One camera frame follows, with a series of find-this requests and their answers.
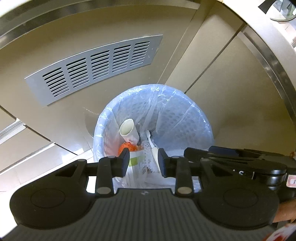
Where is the white toothpaste box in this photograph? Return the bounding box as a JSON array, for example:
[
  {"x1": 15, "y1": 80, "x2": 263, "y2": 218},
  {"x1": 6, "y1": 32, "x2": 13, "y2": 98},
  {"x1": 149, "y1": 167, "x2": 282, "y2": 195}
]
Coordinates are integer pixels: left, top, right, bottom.
[{"x1": 122, "y1": 150, "x2": 147, "y2": 189}]

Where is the orange mesh scrubber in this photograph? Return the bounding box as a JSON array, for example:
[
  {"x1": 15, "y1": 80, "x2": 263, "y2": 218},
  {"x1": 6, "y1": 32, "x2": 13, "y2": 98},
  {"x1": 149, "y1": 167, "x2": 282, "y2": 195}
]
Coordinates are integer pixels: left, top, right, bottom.
[{"x1": 118, "y1": 142, "x2": 138, "y2": 155}]

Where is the cream plastic tube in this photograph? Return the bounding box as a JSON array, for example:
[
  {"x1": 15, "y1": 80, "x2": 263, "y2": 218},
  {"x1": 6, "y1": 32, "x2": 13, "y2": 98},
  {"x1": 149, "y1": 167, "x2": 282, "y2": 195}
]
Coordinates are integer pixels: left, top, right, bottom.
[{"x1": 145, "y1": 130, "x2": 161, "y2": 172}]

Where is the blue lined trash basket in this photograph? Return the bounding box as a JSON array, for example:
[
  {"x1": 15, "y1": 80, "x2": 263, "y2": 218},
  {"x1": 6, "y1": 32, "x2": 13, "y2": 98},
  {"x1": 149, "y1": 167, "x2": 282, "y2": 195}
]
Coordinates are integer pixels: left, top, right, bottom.
[{"x1": 93, "y1": 84, "x2": 214, "y2": 190}]

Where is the person right hand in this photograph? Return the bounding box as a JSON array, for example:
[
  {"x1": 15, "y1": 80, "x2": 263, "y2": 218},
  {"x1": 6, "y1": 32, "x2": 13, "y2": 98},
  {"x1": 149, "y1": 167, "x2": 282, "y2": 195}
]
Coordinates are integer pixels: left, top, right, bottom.
[{"x1": 273, "y1": 199, "x2": 296, "y2": 223}]

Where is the grey cabinet vent grille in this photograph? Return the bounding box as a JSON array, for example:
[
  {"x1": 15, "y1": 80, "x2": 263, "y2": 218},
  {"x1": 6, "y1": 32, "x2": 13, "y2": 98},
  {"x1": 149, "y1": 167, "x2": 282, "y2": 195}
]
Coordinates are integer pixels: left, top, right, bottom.
[{"x1": 25, "y1": 35, "x2": 163, "y2": 106}]

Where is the glass pot lid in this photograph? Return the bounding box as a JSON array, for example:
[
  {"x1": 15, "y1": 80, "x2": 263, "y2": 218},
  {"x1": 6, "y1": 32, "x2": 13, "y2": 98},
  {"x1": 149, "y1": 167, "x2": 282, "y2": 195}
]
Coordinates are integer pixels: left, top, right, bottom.
[{"x1": 258, "y1": 0, "x2": 295, "y2": 23}]

